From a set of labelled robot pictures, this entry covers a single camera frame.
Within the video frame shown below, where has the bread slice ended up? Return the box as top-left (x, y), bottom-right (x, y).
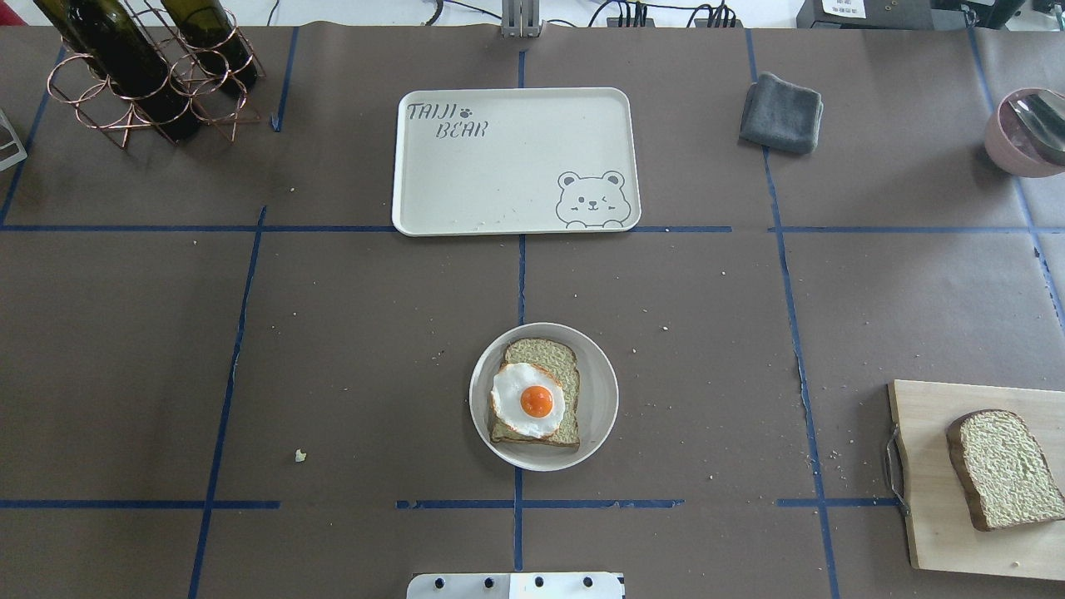
top-left (946, 409), bottom-right (1064, 532)
top-left (489, 338), bottom-right (581, 450)

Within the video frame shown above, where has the fried egg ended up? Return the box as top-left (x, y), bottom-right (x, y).
top-left (490, 363), bottom-right (567, 438)

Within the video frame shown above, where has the white round plate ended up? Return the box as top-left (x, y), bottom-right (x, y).
top-left (468, 322), bottom-right (619, 473)

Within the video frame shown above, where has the cream bear serving tray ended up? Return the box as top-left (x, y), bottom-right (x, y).
top-left (392, 87), bottom-right (641, 236)

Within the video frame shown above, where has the grey folded cloth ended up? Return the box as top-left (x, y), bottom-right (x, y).
top-left (739, 72), bottom-right (823, 155)

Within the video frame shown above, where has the wooden cutting board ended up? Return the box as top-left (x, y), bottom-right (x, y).
top-left (889, 379), bottom-right (1064, 581)

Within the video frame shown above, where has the pink bowl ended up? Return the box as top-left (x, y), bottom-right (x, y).
top-left (984, 87), bottom-right (1063, 178)

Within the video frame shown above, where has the dark green wine bottle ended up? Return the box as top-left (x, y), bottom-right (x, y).
top-left (34, 1), bottom-right (201, 141)

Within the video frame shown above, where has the metal scoop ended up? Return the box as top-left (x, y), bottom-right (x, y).
top-left (1007, 90), bottom-right (1064, 166)

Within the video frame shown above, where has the aluminium frame post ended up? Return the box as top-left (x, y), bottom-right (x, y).
top-left (501, 0), bottom-right (542, 38)

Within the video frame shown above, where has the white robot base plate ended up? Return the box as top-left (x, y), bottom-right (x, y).
top-left (406, 572), bottom-right (627, 598)

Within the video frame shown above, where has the copper wire bottle rack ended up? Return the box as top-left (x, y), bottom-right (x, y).
top-left (47, 1), bottom-right (264, 148)

